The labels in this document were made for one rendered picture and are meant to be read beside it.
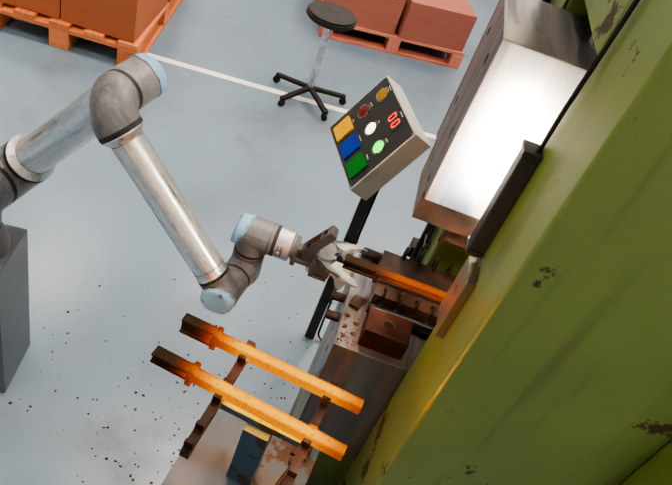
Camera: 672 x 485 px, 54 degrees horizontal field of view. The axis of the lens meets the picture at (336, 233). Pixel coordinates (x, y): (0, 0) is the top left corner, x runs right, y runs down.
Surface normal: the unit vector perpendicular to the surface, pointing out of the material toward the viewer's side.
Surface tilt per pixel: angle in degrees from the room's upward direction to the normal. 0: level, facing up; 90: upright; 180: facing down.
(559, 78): 90
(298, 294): 0
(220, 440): 0
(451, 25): 90
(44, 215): 0
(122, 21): 90
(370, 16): 90
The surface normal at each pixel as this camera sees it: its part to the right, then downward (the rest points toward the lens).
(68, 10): -0.12, 0.64
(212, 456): 0.28, -0.72
